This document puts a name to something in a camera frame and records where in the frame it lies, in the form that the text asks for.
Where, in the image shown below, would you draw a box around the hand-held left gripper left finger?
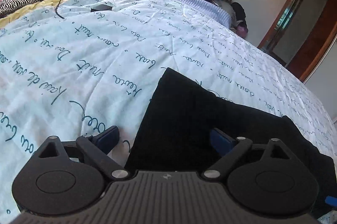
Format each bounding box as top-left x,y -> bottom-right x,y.
29,125 -> 130,182

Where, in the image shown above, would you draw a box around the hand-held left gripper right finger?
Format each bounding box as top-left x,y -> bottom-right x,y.
201,128 -> 299,182

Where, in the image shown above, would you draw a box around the black pants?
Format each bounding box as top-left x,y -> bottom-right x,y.
124,68 -> 337,217

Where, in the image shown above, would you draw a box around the script printed bed cover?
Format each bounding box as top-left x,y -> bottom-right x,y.
0,0 -> 337,224

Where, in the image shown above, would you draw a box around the purple cloth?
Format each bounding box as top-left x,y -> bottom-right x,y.
235,24 -> 249,37

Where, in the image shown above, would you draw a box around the wooden door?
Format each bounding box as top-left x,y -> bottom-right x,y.
257,0 -> 337,83

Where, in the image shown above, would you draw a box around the black cable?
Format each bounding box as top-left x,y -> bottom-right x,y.
54,0 -> 66,20

